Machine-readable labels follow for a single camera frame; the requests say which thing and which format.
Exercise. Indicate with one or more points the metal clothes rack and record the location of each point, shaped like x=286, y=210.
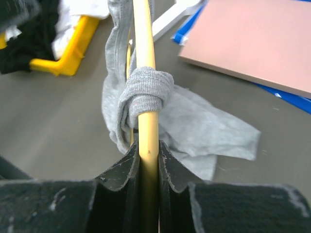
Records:
x=145, y=28

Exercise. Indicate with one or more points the blue folder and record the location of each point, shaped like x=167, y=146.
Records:
x=181, y=36

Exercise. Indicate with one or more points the yellow wooden hanger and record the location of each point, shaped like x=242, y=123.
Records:
x=148, y=140

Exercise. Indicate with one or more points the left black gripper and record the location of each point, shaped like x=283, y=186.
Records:
x=17, y=12

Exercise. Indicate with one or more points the white garment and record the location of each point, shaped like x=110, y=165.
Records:
x=69, y=9

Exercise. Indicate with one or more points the black garment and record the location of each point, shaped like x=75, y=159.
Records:
x=34, y=42

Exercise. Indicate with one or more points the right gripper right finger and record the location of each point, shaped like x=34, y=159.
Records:
x=175, y=214

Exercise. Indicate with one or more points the grey tank top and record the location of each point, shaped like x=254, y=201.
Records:
x=195, y=131

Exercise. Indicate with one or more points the yellow plastic bin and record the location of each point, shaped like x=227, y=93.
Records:
x=69, y=46

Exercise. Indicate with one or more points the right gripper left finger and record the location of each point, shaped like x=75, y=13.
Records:
x=115, y=206

